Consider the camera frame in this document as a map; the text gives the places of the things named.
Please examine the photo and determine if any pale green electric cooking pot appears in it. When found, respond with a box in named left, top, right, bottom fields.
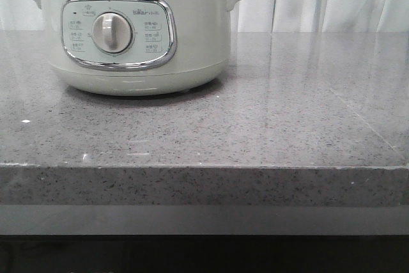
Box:
left=33, top=0, right=241, bottom=96

